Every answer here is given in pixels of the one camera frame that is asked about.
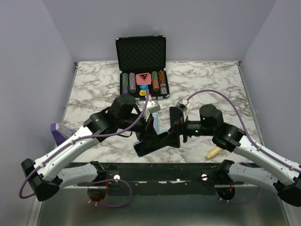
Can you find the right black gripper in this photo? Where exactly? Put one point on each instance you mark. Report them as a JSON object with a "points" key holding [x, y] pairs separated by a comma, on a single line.
{"points": [[173, 139]]}

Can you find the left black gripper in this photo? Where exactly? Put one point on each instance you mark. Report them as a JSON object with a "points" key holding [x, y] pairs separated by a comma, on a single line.
{"points": [[148, 132]]}

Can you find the black smartphone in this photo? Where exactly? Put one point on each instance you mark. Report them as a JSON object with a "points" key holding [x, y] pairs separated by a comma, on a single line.
{"points": [[151, 146], [175, 115]]}

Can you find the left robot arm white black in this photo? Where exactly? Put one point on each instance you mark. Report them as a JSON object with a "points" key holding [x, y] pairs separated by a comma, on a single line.
{"points": [[47, 174]]}

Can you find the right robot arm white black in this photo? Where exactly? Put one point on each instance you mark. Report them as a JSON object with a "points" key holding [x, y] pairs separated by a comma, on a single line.
{"points": [[278, 174]]}

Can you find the black aluminium poker chip case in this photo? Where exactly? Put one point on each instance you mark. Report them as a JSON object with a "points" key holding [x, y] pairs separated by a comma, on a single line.
{"points": [[142, 54]]}

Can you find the yellow dealer button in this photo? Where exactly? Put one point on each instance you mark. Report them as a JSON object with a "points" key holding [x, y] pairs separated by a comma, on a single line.
{"points": [[143, 92]]}

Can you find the blue dealer button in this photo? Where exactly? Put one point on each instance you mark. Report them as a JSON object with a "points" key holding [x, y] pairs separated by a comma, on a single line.
{"points": [[143, 87]]}

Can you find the pink card deck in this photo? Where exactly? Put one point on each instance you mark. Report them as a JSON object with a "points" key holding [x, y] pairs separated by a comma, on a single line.
{"points": [[143, 79]]}

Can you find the purple plastic card holder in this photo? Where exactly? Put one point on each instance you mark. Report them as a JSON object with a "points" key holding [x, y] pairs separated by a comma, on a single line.
{"points": [[61, 132]]}

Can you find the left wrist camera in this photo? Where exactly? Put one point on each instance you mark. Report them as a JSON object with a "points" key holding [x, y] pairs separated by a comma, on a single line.
{"points": [[151, 106]]}

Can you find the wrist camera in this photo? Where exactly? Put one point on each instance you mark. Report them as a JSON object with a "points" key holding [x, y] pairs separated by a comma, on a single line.
{"points": [[151, 106], [184, 106]]}

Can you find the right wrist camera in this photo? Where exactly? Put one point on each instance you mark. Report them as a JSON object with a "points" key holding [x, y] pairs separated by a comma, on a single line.
{"points": [[184, 106]]}

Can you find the beige wooden handle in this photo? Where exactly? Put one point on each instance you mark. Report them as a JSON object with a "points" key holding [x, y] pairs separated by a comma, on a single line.
{"points": [[213, 152]]}

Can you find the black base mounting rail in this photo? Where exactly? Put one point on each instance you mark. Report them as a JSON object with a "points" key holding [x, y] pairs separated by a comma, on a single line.
{"points": [[162, 178]]}

